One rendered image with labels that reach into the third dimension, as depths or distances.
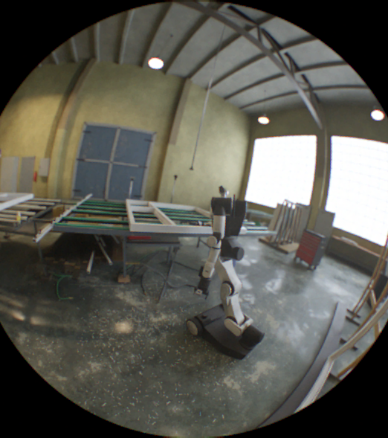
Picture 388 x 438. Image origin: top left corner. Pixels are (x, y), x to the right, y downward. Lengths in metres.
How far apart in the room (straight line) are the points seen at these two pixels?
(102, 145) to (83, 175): 1.73
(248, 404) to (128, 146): 8.57
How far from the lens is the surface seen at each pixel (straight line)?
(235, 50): 8.48
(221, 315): 1.60
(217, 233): 1.03
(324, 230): 7.88
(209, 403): 1.38
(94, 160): 7.91
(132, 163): 7.81
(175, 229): 1.43
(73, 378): 1.47
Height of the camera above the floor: 1.32
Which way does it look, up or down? 12 degrees down
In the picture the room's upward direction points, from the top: 11 degrees clockwise
